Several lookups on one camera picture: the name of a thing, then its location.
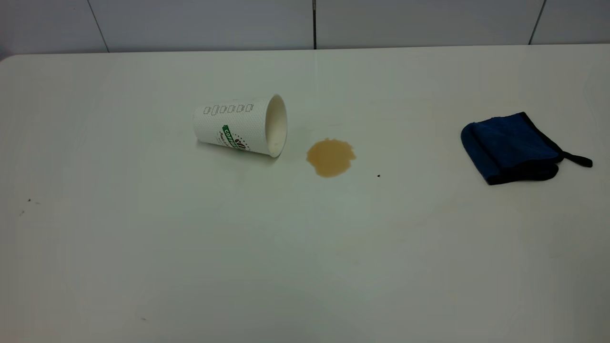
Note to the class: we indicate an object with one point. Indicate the white paper coffee cup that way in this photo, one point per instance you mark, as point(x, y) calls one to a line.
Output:
point(238, 125)

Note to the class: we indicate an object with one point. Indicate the blue microfiber cloth black trim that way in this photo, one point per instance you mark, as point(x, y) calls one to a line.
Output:
point(510, 145)

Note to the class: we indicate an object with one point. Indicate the brown coffee spill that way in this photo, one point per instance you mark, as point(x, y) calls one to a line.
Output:
point(330, 157)

